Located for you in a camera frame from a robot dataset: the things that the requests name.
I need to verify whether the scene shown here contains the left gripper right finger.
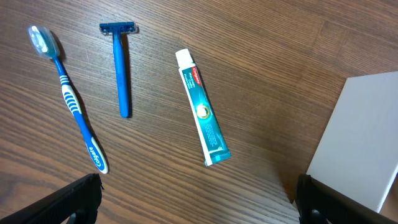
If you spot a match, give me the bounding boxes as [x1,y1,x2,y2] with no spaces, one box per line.
[295,174,397,224]

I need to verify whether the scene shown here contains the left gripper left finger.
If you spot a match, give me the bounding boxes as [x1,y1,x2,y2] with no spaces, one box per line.
[1,174,103,224]

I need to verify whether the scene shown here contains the white cardboard box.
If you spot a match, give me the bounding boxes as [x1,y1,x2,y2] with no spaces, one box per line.
[307,72,397,213]

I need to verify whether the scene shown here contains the teal Colgate toothpaste tube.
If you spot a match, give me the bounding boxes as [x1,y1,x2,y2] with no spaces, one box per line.
[175,49,231,166]

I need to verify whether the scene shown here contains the blue white toothbrush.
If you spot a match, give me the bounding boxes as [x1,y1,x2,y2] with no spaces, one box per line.
[27,26,109,174]

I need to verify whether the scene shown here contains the blue disposable razor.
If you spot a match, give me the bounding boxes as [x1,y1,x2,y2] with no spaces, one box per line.
[99,22,138,118]

